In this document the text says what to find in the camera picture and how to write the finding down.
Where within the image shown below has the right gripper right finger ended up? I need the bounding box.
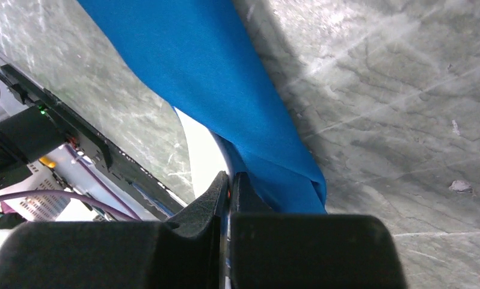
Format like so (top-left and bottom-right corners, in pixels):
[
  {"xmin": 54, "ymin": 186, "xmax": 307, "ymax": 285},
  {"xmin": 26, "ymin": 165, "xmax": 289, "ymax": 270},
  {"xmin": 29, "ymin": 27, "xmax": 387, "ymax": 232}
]
[{"xmin": 229, "ymin": 172, "xmax": 407, "ymax": 288}]

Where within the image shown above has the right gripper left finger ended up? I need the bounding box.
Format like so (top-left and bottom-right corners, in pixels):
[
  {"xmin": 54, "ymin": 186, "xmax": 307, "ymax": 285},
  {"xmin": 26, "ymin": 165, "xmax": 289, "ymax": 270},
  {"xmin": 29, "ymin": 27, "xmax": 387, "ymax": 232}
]
[{"xmin": 0, "ymin": 172, "xmax": 229, "ymax": 288}]

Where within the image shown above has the white plastic utensil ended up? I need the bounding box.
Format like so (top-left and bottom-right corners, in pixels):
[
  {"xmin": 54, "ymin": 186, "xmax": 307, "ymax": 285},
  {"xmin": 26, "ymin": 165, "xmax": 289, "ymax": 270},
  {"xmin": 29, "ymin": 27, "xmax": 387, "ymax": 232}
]
[{"xmin": 174, "ymin": 108, "xmax": 230, "ymax": 198}]

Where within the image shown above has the blue cloth napkin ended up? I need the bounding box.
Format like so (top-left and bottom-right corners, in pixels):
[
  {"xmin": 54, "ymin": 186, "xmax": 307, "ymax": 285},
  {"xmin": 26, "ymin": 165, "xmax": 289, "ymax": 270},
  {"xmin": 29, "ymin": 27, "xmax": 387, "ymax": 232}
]
[{"xmin": 80, "ymin": 1, "xmax": 327, "ymax": 214}]

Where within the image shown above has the white perforated device in background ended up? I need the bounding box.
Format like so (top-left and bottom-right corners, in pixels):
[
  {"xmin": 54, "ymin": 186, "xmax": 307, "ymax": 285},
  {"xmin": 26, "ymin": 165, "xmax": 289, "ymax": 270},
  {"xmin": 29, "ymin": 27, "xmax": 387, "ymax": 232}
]
[{"xmin": 0, "ymin": 162, "xmax": 70, "ymax": 222}]

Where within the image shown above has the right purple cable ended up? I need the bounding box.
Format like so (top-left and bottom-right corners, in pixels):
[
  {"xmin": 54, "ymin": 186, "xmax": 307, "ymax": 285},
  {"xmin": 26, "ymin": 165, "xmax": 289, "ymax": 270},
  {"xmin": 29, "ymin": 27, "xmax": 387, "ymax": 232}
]
[{"xmin": 0, "ymin": 145, "xmax": 143, "ymax": 222}]

